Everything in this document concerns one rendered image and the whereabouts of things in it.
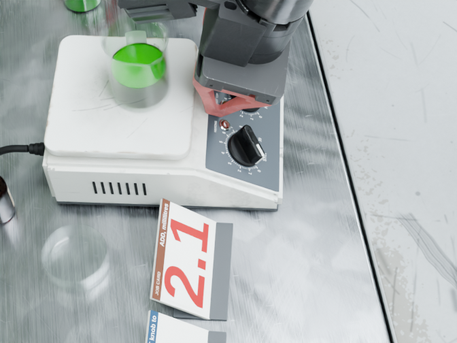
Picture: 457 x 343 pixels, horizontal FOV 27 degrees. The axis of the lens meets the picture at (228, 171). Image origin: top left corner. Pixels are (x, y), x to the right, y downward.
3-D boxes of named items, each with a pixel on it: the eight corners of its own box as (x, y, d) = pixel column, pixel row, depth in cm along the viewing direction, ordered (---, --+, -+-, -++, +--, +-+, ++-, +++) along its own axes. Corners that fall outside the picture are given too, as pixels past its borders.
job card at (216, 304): (233, 224, 83) (233, 201, 79) (227, 321, 78) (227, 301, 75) (163, 221, 83) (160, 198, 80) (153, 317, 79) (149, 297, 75)
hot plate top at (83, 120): (198, 43, 83) (198, 37, 82) (191, 160, 77) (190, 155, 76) (62, 39, 83) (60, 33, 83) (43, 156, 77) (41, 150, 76)
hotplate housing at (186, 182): (282, 94, 90) (287, 41, 83) (281, 216, 83) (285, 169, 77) (48, 87, 91) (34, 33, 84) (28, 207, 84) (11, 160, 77)
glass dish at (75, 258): (32, 271, 81) (27, 260, 79) (73, 223, 83) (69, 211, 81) (82, 305, 79) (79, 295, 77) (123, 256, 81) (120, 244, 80)
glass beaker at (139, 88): (97, 85, 80) (85, 23, 73) (151, 56, 82) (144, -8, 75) (135, 134, 78) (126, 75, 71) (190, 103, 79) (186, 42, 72)
